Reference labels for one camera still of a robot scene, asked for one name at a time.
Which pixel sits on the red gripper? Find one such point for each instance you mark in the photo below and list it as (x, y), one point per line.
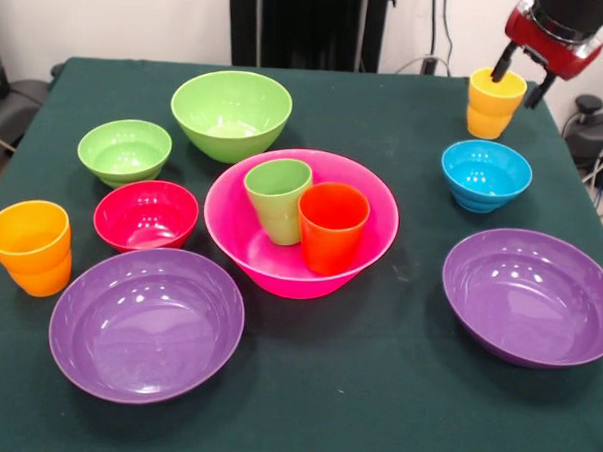
(549, 46)

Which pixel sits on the yellow cup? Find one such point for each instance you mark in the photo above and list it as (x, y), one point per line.
(489, 116)

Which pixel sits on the red cup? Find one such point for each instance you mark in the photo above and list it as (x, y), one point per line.
(331, 237)

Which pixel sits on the green cup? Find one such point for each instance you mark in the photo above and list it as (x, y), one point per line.
(272, 205)

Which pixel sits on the large pink bowl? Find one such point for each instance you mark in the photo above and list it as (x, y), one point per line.
(227, 218)

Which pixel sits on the purple bowl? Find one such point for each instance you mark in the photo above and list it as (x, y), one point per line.
(147, 329)
(528, 301)

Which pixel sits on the black floor stand base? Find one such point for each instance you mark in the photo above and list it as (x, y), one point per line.
(593, 128)
(11, 108)

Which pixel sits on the blue bowl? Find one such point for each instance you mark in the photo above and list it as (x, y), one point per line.
(486, 176)

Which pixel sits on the large green bowl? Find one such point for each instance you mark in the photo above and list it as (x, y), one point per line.
(231, 108)

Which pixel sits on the dark green tablecloth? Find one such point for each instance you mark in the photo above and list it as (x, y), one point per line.
(324, 387)

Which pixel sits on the small red bowl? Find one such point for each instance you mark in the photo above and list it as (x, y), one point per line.
(146, 219)

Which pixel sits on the small green bowl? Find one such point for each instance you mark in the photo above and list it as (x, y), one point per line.
(124, 150)

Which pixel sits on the orange cup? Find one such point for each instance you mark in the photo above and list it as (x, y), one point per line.
(30, 249)

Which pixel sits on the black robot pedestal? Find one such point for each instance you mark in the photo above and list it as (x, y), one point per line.
(310, 26)

